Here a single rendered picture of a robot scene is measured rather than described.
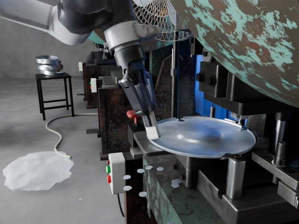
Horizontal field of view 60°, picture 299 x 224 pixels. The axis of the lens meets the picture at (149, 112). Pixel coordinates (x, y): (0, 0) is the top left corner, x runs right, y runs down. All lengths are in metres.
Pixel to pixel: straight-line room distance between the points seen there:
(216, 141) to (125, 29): 0.35
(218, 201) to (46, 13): 0.60
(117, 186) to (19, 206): 1.07
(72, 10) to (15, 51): 6.77
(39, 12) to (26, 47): 6.60
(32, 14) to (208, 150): 0.53
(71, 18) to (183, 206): 0.50
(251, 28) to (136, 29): 0.43
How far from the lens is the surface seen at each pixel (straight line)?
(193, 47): 0.76
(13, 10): 0.70
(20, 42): 7.32
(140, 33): 0.64
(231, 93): 0.65
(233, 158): 0.58
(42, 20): 0.71
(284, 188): 0.65
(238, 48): 0.28
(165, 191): 0.72
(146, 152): 0.62
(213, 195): 0.66
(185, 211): 0.66
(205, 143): 0.67
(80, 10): 0.60
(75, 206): 1.81
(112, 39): 0.63
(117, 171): 0.93
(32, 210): 1.87
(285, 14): 0.20
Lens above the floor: 1.04
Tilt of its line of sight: 16 degrees down
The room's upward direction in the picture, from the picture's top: straight up
